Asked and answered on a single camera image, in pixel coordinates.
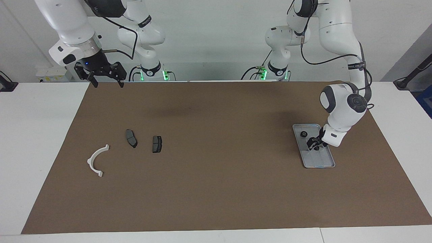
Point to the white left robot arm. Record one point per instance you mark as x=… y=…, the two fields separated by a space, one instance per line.
x=344 y=111

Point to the white box yellow label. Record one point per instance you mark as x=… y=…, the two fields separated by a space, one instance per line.
x=50 y=75

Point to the white curved plastic bracket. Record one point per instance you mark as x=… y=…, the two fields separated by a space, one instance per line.
x=91 y=157

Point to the black angled stand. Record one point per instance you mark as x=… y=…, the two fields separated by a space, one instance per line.
x=405 y=82

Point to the silver metal tray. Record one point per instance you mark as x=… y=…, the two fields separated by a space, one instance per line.
x=320 y=160

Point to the blue bin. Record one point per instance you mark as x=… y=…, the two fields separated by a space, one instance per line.
x=426 y=101

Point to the short dark brake pad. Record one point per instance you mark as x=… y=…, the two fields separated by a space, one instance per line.
x=157 y=144

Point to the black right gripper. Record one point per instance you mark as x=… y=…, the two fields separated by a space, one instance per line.
x=98 y=67

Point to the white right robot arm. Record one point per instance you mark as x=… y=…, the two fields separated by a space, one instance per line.
x=67 y=20

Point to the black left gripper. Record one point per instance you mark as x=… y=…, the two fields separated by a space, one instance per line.
x=320 y=137

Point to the brown table mat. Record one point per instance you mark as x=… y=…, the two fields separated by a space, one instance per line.
x=216 y=189

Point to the long dark brake pad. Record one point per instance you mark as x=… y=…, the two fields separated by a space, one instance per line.
x=131 y=137

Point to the black table clamp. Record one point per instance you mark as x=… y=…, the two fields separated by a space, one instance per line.
x=6 y=86

